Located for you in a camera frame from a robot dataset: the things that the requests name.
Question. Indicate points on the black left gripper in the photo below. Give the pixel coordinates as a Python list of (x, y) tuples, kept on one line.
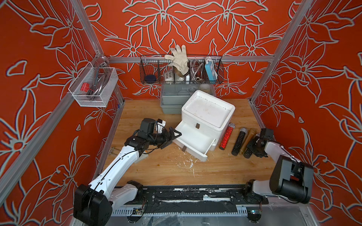
[(171, 136)]

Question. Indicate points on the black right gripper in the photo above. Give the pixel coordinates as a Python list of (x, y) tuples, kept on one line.
[(250, 147)]

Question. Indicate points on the black glitter microphone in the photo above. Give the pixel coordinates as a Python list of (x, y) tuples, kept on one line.
[(248, 152)]

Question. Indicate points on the gold microphone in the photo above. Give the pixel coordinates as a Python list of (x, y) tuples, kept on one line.
[(248, 138)]

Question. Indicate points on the black microphone silver head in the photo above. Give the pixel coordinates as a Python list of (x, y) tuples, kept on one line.
[(239, 141)]

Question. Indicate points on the red glitter microphone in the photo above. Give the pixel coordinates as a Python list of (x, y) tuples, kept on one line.
[(227, 136)]

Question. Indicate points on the white drawer cabinet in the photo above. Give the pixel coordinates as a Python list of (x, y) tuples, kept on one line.
[(205, 119)]

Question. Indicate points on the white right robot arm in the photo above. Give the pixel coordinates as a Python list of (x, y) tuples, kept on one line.
[(291, 179)]

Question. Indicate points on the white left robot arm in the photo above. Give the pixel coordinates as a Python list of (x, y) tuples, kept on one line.
[(95, 202)]

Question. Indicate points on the grey plastic storage box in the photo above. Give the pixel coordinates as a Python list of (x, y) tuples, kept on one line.
[(174, 96)]

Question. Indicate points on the dark blue round object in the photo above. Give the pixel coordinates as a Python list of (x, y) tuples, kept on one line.
[(150, 79)]

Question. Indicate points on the white power strip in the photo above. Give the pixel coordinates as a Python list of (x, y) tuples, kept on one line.
[(168, 76)]

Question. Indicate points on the white work glove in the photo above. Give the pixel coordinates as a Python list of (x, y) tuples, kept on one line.
[(179, 59)]

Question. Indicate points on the blue white box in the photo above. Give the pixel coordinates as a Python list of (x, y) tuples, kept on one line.
[(210, 69)]

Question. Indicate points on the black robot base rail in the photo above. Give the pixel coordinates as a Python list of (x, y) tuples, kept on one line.
[(194, 200)]

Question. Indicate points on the black wire wall basket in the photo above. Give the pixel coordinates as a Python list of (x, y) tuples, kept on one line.
[(196, 69)]

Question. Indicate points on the white wire wall basket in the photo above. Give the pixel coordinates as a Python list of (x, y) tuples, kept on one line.
[(94, 87)]

